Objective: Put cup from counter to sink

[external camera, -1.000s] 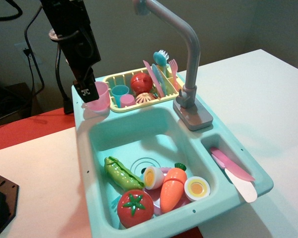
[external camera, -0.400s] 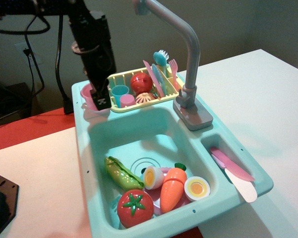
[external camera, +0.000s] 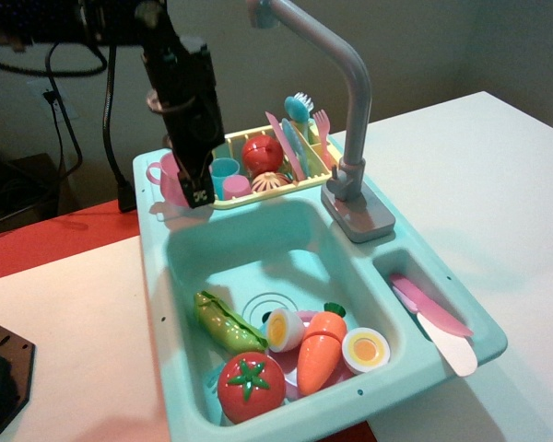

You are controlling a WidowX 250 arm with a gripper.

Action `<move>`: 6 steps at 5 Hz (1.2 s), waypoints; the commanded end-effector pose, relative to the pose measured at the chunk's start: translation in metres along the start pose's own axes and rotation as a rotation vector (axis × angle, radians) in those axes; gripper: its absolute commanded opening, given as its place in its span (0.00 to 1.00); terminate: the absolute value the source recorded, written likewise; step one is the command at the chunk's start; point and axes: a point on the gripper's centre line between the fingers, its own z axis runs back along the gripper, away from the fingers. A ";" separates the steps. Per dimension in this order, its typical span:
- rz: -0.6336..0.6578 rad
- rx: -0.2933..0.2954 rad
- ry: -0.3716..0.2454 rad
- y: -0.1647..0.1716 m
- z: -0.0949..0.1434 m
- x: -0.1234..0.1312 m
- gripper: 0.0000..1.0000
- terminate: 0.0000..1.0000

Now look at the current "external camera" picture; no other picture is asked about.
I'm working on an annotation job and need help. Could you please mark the pink toy knife in rack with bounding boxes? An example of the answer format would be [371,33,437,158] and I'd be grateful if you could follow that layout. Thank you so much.
[265,111,306,181]

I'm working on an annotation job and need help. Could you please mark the blue toy cup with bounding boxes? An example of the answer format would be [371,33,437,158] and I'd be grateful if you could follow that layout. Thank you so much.
[210,157,240,200]

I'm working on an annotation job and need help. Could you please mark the white toy spatula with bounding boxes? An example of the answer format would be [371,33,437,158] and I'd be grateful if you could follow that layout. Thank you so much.
[416,313,477,378]

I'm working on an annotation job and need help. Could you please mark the small pink toy cup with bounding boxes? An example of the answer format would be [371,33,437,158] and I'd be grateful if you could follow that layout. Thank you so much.
[222,174,252,201]

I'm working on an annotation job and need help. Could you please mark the yellow dish rack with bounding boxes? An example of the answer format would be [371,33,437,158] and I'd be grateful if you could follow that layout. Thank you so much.
[212,119,331,210]

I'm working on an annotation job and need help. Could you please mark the pink toy plate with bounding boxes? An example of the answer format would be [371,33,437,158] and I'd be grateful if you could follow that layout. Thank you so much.
[264,311,350,401]

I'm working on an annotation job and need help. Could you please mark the red toy apple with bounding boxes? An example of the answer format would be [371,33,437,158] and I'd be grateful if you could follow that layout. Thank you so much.
[241,134,284,178]

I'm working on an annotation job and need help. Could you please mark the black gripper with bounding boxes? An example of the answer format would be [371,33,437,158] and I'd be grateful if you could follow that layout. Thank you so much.
[143,36,224,208]

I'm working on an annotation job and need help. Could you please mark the red toy tomato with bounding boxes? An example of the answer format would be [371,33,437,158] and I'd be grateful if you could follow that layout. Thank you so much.
[218,352,286,424]

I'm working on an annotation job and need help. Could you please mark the green toy pea pod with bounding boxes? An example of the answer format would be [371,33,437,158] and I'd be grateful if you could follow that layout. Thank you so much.
[194,291,268,355]

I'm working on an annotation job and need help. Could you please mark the pink toy fork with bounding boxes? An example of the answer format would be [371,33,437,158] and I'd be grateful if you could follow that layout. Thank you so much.
[313,110,333,169]

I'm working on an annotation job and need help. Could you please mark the pink toy cup with handle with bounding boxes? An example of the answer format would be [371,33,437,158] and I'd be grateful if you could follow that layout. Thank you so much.
[146,152,188,206]

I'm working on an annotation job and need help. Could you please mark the left toy egg half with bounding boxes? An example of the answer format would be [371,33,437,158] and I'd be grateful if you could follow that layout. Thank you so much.
[265,308,305,353]

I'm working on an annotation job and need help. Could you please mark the black gooseneck clamp stand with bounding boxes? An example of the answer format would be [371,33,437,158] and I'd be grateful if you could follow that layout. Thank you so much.
[102,45,136,213]

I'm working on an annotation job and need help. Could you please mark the grey toy faucet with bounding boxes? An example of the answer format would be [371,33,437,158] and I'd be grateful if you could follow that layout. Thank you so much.
[247,1,395,243]

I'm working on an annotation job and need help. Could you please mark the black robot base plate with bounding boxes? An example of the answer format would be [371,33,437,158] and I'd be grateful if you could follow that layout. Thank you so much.
[0,325,36,435]

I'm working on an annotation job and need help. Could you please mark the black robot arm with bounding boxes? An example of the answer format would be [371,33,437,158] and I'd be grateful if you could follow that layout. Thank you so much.
[0,1,224,212]

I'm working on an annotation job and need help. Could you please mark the toy egg half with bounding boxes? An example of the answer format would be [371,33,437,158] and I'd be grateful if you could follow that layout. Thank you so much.
[342,327,391,375]
[265,308,305,353]

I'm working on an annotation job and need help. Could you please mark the teal toy sink unit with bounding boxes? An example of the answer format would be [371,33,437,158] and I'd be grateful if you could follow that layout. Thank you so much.
[133,150,507,441]

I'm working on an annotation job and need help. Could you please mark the blue toy dish brush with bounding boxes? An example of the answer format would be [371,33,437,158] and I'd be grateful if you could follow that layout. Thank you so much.
[284,92,313,141]

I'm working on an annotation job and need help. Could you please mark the right toy egg half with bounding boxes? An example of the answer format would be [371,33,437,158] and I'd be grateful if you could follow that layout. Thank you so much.
[342,327,391,375]

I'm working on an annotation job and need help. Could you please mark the blue toy plate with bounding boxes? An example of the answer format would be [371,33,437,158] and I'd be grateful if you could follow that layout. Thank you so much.
[281,119,310,180]

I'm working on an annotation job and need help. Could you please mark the orange toy carrot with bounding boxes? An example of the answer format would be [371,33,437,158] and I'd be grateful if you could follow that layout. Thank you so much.
[297,302,347,396]

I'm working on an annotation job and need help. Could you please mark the black power cable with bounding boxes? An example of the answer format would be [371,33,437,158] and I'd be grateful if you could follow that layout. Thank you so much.
[0,41,110,222]

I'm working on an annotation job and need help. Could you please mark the white wall outlet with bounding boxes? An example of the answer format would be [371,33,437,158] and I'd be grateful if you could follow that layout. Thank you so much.
[27,77,79,122]

